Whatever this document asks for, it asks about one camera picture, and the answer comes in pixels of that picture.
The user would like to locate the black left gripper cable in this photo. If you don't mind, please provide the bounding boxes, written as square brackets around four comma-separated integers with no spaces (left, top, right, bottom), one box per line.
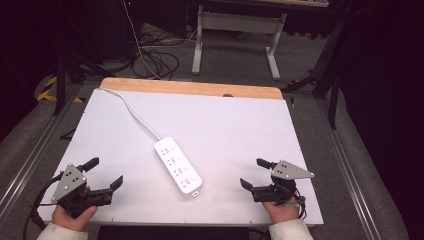
[22,171,64,240]

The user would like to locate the yellow black floor tape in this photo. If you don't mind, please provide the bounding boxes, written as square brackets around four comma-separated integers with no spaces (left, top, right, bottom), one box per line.
[36,75,85,104]

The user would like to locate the white power strip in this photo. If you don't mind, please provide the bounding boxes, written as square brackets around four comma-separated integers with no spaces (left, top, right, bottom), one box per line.
[153,136,203,198]

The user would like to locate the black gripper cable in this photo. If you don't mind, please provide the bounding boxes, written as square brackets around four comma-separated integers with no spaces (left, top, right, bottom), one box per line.
[286,186,308,220]
[22,171,64,240]

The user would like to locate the thin white floor cable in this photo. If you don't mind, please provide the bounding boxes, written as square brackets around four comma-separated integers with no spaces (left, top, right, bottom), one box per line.
[121,0,162,80]

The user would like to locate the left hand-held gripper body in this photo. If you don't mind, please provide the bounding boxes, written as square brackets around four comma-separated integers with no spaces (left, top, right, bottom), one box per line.
[50,163,114,219]

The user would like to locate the white metal desk frame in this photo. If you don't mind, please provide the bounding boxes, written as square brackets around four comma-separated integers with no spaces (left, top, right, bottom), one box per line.
[191,4,288,81]

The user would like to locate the white power strip cable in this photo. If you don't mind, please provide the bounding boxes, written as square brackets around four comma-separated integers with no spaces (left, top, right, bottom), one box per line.
[99,87,163,141]

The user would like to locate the person's left hand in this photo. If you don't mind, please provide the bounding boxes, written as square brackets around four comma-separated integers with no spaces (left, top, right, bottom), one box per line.
[51,186,99,233]

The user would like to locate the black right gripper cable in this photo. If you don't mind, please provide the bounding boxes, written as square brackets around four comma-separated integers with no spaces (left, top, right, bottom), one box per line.
[286,186,308,220]

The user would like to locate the black metal stand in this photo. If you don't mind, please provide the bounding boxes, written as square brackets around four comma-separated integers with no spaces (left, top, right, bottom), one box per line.
[52,53,116,117]
[281,19,345,130]

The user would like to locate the black cables on floor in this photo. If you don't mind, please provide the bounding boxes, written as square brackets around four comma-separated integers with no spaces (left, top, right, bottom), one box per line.
[132,31,181,81]

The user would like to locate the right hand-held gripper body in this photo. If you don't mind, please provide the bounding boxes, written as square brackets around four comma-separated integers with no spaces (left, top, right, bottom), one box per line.
[250,159,315,203]

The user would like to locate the person's right hand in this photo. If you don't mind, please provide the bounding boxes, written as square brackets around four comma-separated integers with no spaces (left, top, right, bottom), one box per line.
[262,196,301,224]

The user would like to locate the aluminium rail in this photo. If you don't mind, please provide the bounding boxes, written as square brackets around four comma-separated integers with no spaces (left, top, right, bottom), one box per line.
[316,99,384,240]
[0,84,83,214]

